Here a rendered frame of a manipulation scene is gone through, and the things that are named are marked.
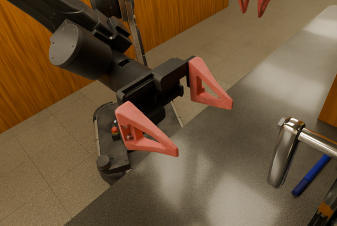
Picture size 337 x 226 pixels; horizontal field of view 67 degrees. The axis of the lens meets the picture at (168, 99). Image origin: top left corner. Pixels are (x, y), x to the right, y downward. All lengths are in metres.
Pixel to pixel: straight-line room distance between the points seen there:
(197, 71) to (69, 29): 0.17
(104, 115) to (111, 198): 1.25
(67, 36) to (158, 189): 0.30
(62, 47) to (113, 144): 1.21
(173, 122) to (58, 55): 1.26
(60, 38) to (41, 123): 1.91
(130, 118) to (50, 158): 1.69
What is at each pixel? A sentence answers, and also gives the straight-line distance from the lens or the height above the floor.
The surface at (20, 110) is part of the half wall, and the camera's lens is 2.31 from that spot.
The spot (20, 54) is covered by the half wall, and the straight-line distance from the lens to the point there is 2.14.
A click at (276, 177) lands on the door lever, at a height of 1.14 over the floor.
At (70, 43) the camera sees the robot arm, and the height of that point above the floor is 1.23.
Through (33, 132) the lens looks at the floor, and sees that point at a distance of 2.21.
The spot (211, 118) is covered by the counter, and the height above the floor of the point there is 0.94.
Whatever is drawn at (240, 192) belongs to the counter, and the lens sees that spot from 0.49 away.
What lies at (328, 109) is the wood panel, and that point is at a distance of 0.62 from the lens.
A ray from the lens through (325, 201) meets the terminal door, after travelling 0.20.
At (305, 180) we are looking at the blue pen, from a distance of 0.52.
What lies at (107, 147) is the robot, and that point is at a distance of 1.52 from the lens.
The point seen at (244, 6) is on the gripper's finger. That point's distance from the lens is 0.71.
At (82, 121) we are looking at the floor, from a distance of 2.10.
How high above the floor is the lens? 1.37
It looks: 41 degrees down
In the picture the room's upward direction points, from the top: 7 degrees counter-clockwise
